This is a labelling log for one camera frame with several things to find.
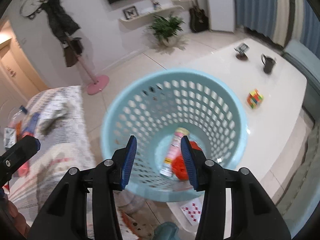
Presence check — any red orange snack wrapper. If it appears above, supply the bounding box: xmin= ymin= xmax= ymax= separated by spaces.
xmin=171 ymin=140 xmax=202 ymax=181

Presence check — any pink label plastic bottle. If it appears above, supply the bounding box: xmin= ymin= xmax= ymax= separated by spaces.
xmin=160 ymin=127 xmax=189 ymax=178

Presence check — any playing card paper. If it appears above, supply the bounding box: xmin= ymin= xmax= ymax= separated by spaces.
xmin=180 ymin=198 xmax=202 ymax=225

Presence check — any light blue plastic basket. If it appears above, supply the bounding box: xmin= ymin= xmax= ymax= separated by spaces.
xmin=100 ymin=69 xmax=247 ymax=202

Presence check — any striped woven sofa cover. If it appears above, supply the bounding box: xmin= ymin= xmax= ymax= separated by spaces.
xmin=4 ymin=85 xmax=156 ymax=240

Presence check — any patterned slipper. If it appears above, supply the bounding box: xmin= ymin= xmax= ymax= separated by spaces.
xmin=120 ymin=212 xmax=155 ymax=239

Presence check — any pink coat stand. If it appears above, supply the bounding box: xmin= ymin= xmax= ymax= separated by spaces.
xmin=66 ymin=36 xmax=110 ymax=95

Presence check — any colourful puzzle cube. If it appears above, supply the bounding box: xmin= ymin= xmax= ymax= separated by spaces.
xmin=247 ymin=89 xmax=264 ymax=109

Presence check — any black mug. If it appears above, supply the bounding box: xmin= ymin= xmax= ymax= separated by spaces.
xmin=261 ymin=54 xmax=276 ymax=75

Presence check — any small dark phone stand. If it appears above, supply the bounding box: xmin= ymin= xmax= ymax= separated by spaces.
xmin=234 ymin=43 xmax=249 ymax=61

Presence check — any brown hanging bag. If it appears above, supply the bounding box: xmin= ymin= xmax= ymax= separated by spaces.
xmin=62 ymin=37 xmax=83 ymax=67

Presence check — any green potted plant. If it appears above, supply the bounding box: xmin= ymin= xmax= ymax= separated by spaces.
xmin=149 ymin=14 xmax=184 ymax=47

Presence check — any dark acoustic guitar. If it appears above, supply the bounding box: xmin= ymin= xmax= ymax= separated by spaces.
xmin=189 ymin=0 xmax=209 ymax=33

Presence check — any black hanging coat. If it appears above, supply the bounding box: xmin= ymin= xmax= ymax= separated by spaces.
xmin=41 ymin=0 xmax=80 ymax=43

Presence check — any white refrigerator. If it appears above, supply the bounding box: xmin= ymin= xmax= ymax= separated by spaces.
xmin=207 ymin=0 xmax=235 ymax=33

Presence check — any blue striped curtain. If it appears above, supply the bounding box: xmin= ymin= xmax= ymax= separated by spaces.
xmin=235 ymin=0 xmax=319 ymax=56

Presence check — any white wall shelf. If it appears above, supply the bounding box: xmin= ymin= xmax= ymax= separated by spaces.
xmin=118 ymin=5 xmax=184 ymax=30

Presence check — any butterfly picture frame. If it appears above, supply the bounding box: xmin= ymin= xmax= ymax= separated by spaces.
xmin=123 ymin=5 xmax=139 ymax=20

